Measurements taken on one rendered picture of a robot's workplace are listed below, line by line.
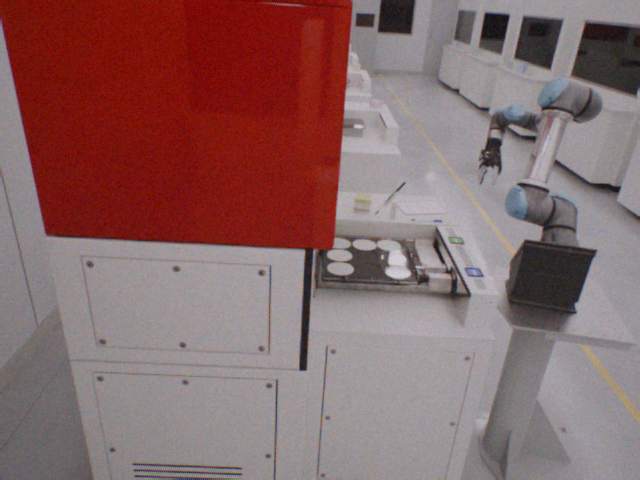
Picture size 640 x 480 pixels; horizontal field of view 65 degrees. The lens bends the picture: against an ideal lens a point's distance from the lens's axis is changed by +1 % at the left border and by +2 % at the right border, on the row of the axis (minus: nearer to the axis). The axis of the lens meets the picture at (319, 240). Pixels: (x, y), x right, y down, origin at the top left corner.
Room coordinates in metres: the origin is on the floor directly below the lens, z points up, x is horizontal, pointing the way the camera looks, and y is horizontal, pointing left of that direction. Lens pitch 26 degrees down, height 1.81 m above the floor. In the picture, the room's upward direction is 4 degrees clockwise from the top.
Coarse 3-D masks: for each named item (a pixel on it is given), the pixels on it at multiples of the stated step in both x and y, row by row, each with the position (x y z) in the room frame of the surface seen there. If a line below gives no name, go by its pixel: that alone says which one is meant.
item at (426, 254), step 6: (414, 246) 1.93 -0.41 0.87; (420, 246) 1.92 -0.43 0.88; (426, 246) 1.92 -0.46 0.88; (420, 252) 1.86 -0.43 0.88; (426, 252) 1.87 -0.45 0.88; (432, 252) 1.87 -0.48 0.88; (420, 258) 1.81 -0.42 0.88; (426, 258) 1.81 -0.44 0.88; (432, 258) 1.81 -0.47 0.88; (438, 258) 1.82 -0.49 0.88; (420, 264) 1.78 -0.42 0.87; (432, 288) 1.60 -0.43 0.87; (438, 288) 1.60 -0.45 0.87; (444, 288) 1.60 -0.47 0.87; (450, 288) 1.60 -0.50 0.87
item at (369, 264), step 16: (352, 240) 1.90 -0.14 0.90; (400, 240) 1.93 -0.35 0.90; (352, 256) 1.75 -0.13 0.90; (368, 256) 1.76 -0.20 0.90; (384, 256) 1.77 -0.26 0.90; (400, 256) 1.78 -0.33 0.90; (352, 272) 1.62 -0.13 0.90; (368, 272) 1.63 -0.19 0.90; (384, 272) 1.64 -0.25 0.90; (400, 272) 1.64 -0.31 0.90
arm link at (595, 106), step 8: (592, 96) 1.89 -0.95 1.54; (600, 96) 1.91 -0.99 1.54; (592, 104) 1.88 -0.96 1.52; (600, 104) 1.90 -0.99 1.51; (584, 112) 1.88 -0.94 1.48; (592, 112) 1.89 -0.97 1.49; (536, 120) 2.23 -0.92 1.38; (576, 120) 1.98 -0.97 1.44; (584, 120) 1.93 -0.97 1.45; (528, 128) 2.27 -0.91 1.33; (536, 128) 2.25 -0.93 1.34
